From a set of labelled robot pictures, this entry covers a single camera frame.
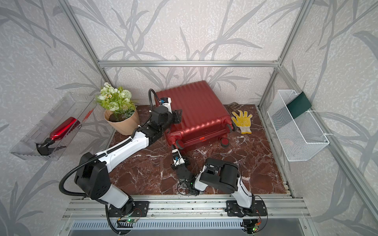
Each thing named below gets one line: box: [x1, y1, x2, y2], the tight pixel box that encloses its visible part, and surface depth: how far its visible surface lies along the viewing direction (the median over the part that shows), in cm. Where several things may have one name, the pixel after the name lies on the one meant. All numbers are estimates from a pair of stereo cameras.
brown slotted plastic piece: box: [226, 101, 242, 112], surface depth 122 cm
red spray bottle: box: [34, 117, 81, 156], surface depth 64 cm
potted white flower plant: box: [96, 82, 141, 136], surface depth 89 cm
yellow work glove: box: [231, 109, 253, 135], surface depth 113 cm
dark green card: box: [286, 90, 313, 119], surface depth 72 cm
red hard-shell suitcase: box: [154, 80, 237, 150], surface depth 86 cm
